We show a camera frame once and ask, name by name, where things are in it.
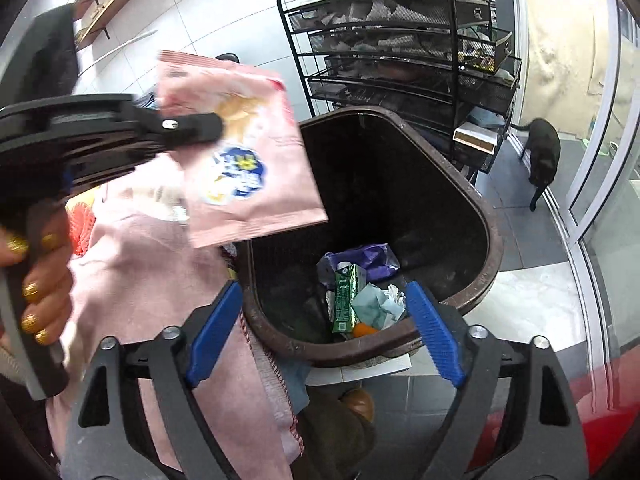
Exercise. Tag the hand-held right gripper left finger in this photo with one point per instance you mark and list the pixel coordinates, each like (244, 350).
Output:
(215, 330)

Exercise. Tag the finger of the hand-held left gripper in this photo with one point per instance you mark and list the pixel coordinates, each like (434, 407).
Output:
(195, 127)

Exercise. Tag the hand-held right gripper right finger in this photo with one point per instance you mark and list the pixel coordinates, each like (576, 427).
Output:
(434, 332)

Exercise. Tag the teal tissue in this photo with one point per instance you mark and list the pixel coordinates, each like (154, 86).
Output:
(375, 305)

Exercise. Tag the orange plastic wrapper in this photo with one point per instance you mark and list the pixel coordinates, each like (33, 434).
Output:
(364, 330)

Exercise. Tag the pink snack packet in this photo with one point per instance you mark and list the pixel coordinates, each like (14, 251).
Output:
(265, 160)

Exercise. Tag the green milk carton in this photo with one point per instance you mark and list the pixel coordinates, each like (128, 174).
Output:
(345, 295)

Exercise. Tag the purple plastic bag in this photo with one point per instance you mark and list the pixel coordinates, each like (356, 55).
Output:
(372, 257)

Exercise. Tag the brown trash bin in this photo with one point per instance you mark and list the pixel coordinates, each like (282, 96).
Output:
(400, 185)

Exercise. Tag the person's left hand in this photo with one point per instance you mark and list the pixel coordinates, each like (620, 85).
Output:
(50, 285)

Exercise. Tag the red foam fruit net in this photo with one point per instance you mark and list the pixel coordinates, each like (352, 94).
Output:
(80, 222)

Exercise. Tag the pink polka dot blanket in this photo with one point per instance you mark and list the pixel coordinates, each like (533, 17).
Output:
(140, 270)

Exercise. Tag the brown shoe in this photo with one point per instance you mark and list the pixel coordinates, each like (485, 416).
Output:
(359, 402)

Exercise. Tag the person's olive trouser leg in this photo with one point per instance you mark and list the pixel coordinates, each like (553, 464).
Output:
(330, 445)

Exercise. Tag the red glossy object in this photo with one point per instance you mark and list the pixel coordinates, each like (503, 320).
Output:
(605, 410)

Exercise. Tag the flat white box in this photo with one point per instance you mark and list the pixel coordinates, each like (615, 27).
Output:
(477, 137)

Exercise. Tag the black metal trolley cart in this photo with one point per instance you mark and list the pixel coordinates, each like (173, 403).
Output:
(390, 45)

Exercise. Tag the black cat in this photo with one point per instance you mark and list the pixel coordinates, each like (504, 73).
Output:
(542, 150)

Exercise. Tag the glass sliding door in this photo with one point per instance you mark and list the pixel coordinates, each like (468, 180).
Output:
(600, 110)

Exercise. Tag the wooden wall shelf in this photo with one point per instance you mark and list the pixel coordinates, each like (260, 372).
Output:
(125, 2)

